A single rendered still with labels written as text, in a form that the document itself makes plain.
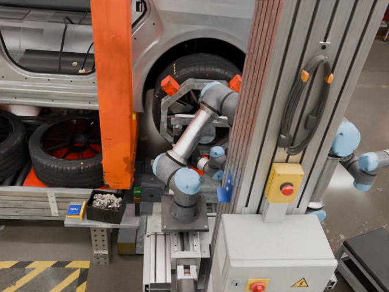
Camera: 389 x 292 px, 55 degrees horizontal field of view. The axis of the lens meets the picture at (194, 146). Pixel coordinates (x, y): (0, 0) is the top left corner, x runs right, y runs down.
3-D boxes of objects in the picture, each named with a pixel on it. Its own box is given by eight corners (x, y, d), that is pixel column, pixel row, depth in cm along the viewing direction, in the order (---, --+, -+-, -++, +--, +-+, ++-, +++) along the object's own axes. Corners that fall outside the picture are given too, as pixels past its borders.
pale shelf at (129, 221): (141, 207, 233) (141, 204, 231) (139, 229, 220) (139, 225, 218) (70, 205, 230) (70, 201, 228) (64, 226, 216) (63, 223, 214)
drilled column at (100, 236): (112, 252, 255) (108, 210, 229) (109, 265, 247) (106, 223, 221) (96, 252, 254) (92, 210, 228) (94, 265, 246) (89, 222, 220)
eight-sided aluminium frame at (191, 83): (237, 150, 261) (251, 81, 228) (238, 156, 256) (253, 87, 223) (159, 147, 257) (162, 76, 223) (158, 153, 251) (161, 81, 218)
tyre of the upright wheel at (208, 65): (197, 148, 291) (266, 97, 265) (198, 168, 272) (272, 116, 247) (133, 94, 259) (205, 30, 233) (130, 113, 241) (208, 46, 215)
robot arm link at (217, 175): (227, 167, 204) (225, 178, 210) (212, 157, 210) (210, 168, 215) (218, 173, 199) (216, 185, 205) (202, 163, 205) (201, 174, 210)
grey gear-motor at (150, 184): (164, 179, 304) (166, 145, 283) (163, 219, 271) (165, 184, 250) (142, 178, 303) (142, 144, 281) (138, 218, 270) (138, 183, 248)
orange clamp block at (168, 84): (179, 84, 228) (169, 74, 224) (179, 90, 222) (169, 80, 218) (171, 91, 231) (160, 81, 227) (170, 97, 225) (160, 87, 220)
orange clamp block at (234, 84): (235, 90, 232) (245, 79, 228) (237, 96, 226) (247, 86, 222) (227, 83, 229) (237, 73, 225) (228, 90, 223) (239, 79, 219)
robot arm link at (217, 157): (232, 153, 196) (229, 169, 203) (217, 142, 202) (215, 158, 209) (221, 159, 192) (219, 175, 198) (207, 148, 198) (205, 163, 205)
